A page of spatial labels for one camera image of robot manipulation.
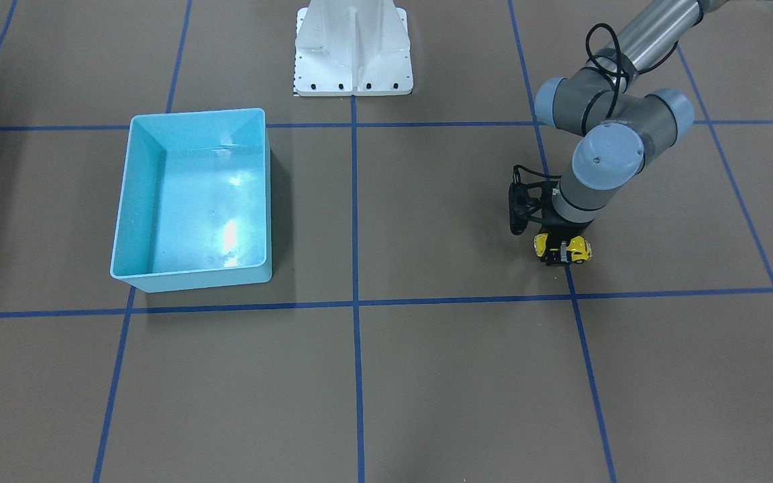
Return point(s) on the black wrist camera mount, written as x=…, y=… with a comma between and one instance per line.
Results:
x=529, y=202

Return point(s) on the brown paper table cover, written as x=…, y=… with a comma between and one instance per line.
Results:
x=405, y=335

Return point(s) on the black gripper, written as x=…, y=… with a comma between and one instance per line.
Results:
x=559, y=228

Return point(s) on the white pedestal column base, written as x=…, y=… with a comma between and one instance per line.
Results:
x=352, y=48

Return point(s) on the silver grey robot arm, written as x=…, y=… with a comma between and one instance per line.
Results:
x=620, y=135

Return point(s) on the yellow beetle toy car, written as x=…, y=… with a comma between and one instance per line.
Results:
x=576, y=251

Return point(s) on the turquoise plastic bin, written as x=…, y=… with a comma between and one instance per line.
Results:
x=195, y=203

